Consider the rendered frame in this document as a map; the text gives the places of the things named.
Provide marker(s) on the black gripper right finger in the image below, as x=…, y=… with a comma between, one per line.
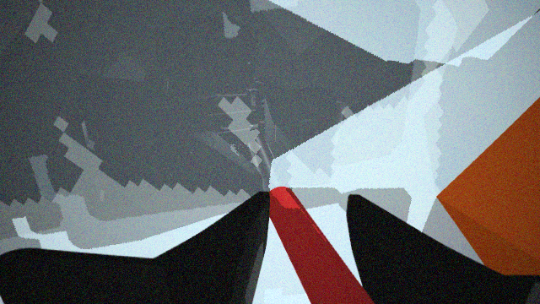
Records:
x=397, y=264

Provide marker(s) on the red peg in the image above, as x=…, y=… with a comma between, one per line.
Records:
x=323, y=274

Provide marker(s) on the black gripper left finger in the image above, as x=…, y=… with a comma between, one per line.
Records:
x=219, y=265

